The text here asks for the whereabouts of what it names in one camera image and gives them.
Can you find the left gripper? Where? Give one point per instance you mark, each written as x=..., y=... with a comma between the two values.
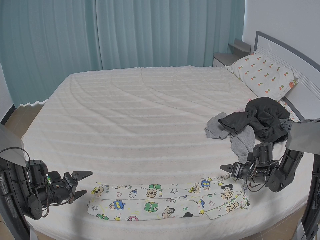
x=62, y=194

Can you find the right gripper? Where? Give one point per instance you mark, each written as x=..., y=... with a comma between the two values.
x=241, y=170

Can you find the white printed pyjama top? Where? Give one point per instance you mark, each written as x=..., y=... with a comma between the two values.
x=155, y=204

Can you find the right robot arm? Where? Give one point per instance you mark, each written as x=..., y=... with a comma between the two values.
x=282, y=174

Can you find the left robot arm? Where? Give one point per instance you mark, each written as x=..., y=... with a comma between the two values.
x=15, y=189

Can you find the black garment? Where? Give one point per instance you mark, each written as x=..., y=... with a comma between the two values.
x=265, y=114

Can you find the dark grey garment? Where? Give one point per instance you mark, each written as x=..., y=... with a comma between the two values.
x=285, y=122

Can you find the bed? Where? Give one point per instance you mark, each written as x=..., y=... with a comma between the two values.
x=137, y=121

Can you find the white printed pillow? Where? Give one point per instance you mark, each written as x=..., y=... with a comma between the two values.
x=262, y=76

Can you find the grey bedside table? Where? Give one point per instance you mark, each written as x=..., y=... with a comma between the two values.
x=222, y=59

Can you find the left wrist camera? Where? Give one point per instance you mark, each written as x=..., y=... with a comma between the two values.
x=55, y=177

